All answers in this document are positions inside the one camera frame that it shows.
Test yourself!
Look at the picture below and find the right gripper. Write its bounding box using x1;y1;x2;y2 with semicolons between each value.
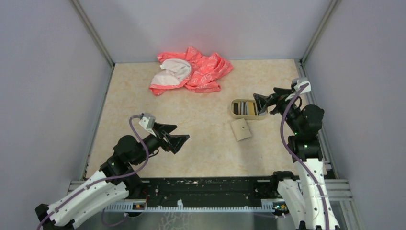
253;87;301;135

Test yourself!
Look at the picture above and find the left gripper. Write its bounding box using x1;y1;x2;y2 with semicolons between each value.
132;122;190;165

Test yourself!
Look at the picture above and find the cream oval card tray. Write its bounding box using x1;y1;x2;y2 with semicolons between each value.
229;99;268;120

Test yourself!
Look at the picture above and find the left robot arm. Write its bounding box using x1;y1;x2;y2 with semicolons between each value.
35;123;190;230

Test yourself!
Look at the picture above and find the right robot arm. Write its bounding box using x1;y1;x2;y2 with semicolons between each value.
253;88;341;230

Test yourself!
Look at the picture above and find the stack of cards in tray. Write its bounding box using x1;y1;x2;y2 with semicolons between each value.
232;101;259;116

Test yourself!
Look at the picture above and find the pink patterned cloth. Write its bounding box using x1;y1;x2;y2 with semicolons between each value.
149;46;234;96

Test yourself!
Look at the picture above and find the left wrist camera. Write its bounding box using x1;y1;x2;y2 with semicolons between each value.
138;113;156;132

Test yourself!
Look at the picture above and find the aluminium frame rail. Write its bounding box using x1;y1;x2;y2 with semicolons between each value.
68;179;353;214

